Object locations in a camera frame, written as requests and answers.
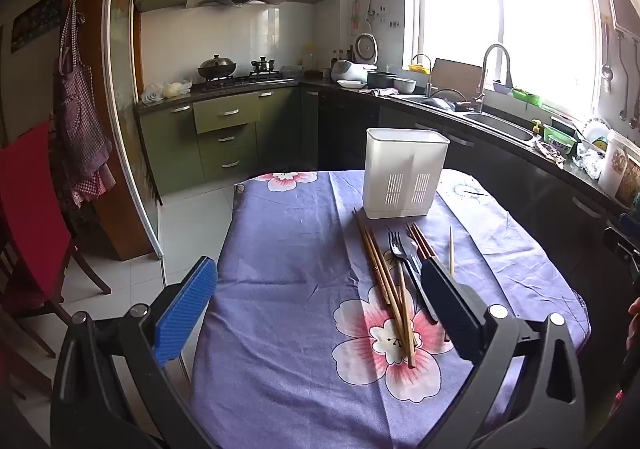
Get dark reddish chopstick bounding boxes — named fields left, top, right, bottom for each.
left=405, top=224, right=434, bottom=261
left=411, top=222, right=440, bottom=259

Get black pot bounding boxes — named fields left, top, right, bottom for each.
left=367, top=71, right=399, bottom=90

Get patterned plate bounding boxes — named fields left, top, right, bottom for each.
left=582, top=118, right=611, bottom=145

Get tall steel faucet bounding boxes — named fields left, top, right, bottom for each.
left=474, top=44, right=514, bottom=113

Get steel fork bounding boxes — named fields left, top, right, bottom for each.
left=388, top=230, right=440, bottom=323

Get patterned rag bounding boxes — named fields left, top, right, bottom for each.
left=532, top=138, right=566, bottom=165

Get glass sliding door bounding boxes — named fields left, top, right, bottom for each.
left=101, top=0, right=166, bottom=260

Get white plastic utensil holder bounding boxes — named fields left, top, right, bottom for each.
left=366, top=127, right=451, bottom=220

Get window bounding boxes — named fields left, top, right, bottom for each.
left=411, top=0, right=607, bottom=118

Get hanging steel ladle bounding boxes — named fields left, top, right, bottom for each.
left=601, top=23, right=614, bottom=93
left=616, top=30, right=630, bottom=123

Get steel sink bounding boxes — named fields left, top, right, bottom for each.
left=464, top=111, right=537, bottom=145

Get dark sauce bottles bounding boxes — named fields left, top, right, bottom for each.
left=329, top=46, right=356, bottom=70

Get green drawer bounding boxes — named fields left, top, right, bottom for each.
left=192, top=92, right=262, bottom=135

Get red chair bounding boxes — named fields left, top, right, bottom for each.
left=0, top=121, right=114, bottom=360

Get black gas stove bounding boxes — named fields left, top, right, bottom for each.
left=192, top=71, right=296, bottom=91

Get person's right hand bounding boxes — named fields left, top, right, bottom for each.
left=626, top=296, right=640, bottom=352

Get green base cabinet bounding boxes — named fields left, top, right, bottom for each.
left=138, top=86, right=321, bottom=198

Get green basket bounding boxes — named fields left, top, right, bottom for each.
left=510, top=88, right=544, bottom=106

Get white rice cooker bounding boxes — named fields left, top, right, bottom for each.
left=330, top=58, right=369, bottom=83

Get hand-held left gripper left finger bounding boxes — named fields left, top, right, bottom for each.
left=50, top=256, right=221, bottom=449

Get white plastic bags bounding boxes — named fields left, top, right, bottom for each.
left=142, top=78, right=194, bottom=105

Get wall picture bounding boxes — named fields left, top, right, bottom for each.
left=10, top=0, right=65, bottom=54

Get purple floral tablecloth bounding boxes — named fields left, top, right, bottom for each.
left=189, top=169, right=592, bottom=449

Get light wooden chopstick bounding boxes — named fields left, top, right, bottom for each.
left=363, top=227, right=410, bottom=361
left=397, top=259, right=417, bottom=366
left=369, top=227, right=417, bottom=370
left=352, top=208, right=402, bottom=327

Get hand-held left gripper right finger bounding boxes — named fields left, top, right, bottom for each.
left=420, top=256, right=588, bottom=449

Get black pan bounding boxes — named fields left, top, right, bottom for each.
left=427, top=88, right=472, bottom=111

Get wooden cutting board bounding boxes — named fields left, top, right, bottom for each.
left=429, top=58, right=484, bottom=100

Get printed white canister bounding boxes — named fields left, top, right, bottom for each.
left=597, top=131, right=640, bottom=203

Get checkered apron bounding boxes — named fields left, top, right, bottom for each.
left=52, top=0, right=116, bottom=208

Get black wok with lid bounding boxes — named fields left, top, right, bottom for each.
left=197, top=54, right=237, bottom=80

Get crumpled foil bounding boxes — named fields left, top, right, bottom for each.
left=574, top=148, right=606, bottom=180

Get black base cabinets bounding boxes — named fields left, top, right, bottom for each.
left=300, top=84, right=640, bottom=330

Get small steel faucet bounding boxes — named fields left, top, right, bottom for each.
left=411, top=54, right=434, bottom=98

